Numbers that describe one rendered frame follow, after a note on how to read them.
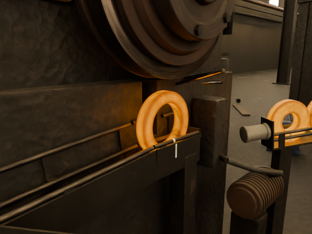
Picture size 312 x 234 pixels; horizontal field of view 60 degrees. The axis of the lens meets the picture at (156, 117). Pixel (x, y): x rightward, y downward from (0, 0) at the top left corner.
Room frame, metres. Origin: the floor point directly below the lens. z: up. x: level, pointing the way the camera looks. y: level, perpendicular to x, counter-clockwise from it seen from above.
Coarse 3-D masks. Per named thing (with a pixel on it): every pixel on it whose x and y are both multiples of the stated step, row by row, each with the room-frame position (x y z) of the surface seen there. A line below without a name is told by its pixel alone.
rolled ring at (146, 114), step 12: (156, 96) 0.70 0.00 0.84; (168, 96) 0.73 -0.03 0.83; (180, 96) 0.76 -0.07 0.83; (144, 108) 0.68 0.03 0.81; (156, 108) 0.69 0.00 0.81; (180, 108) 0.76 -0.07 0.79; (144, 120) 0.67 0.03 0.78; (180, 120) 0.77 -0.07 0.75; (144, 132) 0.66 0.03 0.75; (180, 132) 0.77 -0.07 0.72; (144, 144) 0.67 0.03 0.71
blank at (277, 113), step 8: (280, 104) 0.93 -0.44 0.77; (288, 104) 0.93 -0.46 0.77; (296, 104) 0.94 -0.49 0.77; (272, 112) 0.93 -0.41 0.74; (280, 112) 0.92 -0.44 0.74; (288, 112) 0.93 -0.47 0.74; (296, 112) 0.94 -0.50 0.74; (304, 112) 0.94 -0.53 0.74; (280, 120) 0.92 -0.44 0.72; (296, 120) 0.95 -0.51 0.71; (304, 120) 0.94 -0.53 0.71; (280, 128) 0.93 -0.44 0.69; (288, 128) 0.96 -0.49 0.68; (296, 128) 0.94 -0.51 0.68
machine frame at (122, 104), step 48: (0, 0) 0.57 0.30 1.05; (48, 0) 0.63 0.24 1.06; (0, 48) 0.56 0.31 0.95; (48, 48) 0.63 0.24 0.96; (96, 48) 0.72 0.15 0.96; (0, 96) 0.50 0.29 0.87; (48, 96) 0.56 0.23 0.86; (96, 96) 0.65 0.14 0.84; (144, 96) 0.84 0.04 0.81; (192, 96) 0.93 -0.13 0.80; (0, 144) 0.49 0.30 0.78; (48, 144) 0.56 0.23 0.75; (96, 144) 0.64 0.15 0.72; (0, 192) 0.48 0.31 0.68; (48, 192) 0.55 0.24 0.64; (144, 192) 0.76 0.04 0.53
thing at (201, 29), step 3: (225, 15) 0.70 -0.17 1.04; (228, 15) 0.71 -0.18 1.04; (225, 18) 0.70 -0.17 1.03; (228, 18) 0.71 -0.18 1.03; (225, 21) 0.71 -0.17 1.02; (228, 21) 0.71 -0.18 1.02; (195, 27) 0.62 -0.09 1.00; (198, 27) 0.62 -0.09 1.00; (201, 27) 0.63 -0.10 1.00; (195, 30) 0.62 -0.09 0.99; (198, 30) 0.62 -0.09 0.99; (201, 30) 0.63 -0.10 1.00; (198, 33) 0.62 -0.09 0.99; (201, 33) 0.63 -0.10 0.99
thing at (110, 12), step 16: (96, 0) 0.58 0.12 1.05; (112, 0) 0.57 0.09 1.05; (96, 16) 0.60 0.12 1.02; (112, 16) 0.57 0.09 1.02; (112, 32) 0.57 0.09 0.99; (128, 32) 0.60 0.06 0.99; (112, 48) 0.63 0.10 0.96; (128, 48) 0.60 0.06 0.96; (128, 64) 0.67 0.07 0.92; (144, 64) 0.63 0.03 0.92; (160, 64) 0.67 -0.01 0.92; (192, 64) 0.76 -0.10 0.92
